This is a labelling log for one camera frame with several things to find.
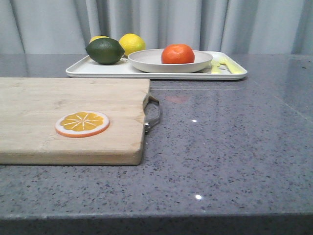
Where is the white round plate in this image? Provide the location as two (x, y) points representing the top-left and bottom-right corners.
(128, 49), (213, 73)

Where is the orange fruit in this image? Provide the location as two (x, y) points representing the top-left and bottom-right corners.
(161, 44), (195, 64)

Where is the white rectangular tray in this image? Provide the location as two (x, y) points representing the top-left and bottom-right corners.
(66, 51), (247, 80)

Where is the orange slice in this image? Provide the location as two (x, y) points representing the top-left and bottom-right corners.
(55, 111), (110, 138)

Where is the yellow lemon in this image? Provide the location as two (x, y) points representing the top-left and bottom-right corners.
(89, 35), (108, 43)
(119, 33), (146, 57)

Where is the yellow-green plastic fork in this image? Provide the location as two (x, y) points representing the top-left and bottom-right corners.
(211, 58), (227, 74)

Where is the green lime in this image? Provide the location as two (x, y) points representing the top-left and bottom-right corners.
(86, 38), (125, 65)

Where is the yellow-green plastic knife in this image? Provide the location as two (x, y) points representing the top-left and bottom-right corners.
(223, 57), (242, 74)

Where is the rear yellow lemon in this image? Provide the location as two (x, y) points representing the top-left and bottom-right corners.
(89, 35), (108, 43)

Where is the wooden cutting board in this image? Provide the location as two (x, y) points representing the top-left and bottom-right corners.
(0, 77), (150, 165)

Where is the grey curtain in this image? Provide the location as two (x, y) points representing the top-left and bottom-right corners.
(0, 0), (313, 54)

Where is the metal cutting board handle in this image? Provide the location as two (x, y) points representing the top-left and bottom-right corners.
(144, 95), (161, 134)

